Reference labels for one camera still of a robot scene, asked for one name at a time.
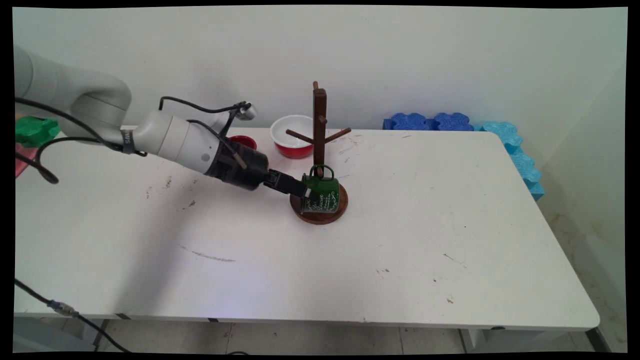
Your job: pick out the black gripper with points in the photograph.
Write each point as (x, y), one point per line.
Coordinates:
(240, 167)

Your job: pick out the green enamel mug white print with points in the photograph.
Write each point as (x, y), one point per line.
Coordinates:
(325, 195)

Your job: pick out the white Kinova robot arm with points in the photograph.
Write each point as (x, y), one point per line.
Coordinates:
(100, 115)

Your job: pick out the red bowl white inside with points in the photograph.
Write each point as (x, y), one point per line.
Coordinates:
(290, 135)

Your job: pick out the red enamel mug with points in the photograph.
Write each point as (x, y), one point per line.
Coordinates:
(245, 141)

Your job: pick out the dark wooden mug tree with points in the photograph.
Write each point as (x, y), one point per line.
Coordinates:
(319, 120)

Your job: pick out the dark blue foam mat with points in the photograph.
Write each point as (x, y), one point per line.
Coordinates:
(430, 122)

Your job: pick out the light blue foam mat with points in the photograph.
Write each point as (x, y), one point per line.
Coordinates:
(522, 160)

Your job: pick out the metal table leg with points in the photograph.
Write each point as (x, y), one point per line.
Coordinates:
(597, 340)
(101, 334)

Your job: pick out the green foam mat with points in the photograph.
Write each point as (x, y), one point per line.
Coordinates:
(35, 131)

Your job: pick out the pink foam mat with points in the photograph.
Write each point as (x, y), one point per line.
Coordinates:
(21, 162)

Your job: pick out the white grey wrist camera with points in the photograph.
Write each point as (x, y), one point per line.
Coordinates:
(245, 111)

